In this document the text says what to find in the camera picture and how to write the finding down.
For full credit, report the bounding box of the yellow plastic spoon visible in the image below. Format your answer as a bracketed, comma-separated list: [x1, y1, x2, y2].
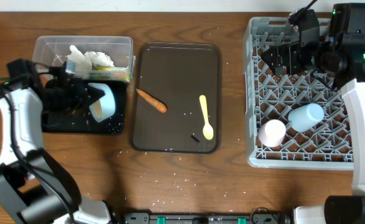
[199, 95, 214, 140]

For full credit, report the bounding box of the clear plastic bin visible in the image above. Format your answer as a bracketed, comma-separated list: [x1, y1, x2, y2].
[32, 35, 135, 81]

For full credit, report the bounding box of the white tissue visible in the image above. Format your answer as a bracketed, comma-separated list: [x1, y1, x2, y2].
[84, 51, 114, 67]
[67, 45, 92, 72]

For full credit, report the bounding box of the black plastic bin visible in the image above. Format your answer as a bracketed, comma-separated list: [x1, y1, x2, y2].
[42, 80, 126, 134]

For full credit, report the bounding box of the dark brown tray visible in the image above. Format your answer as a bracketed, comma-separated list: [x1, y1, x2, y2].
[129, 42, 222, 154]

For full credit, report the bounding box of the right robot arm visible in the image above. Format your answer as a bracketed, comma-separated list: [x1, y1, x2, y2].
[261, 3, 365, 223]

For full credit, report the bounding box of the orange carrot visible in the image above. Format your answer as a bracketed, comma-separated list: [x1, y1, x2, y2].
[136, 89, 167, 113]

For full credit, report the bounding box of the light blue bowl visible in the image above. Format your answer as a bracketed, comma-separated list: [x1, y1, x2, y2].
[89, 83, 116, 121]

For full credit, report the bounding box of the pink cup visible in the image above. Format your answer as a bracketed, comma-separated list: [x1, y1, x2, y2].
[258, 119, 286, 147]

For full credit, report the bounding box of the yellow green snack wrapper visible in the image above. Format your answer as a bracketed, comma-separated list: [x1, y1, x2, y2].
[89, 66, 132, 83]

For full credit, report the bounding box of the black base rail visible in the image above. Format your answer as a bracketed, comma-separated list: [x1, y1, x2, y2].
[118, 207, 295, 224]

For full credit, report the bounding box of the white rice pile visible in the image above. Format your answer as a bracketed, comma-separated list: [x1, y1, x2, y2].
[89, 100, 103, 123]

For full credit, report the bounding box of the grey dishwasher rack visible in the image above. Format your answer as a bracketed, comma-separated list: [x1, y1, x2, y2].
[243, 17, 353, 170]

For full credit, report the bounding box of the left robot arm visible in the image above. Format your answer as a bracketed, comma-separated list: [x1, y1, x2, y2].
[0, 59, 114, 224]

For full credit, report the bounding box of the light blue cup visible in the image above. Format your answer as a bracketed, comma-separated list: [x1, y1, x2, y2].
[288, 103, 325, 133]

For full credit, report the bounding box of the small black piece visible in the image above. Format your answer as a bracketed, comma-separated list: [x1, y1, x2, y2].
[191, 134, 200, 143]

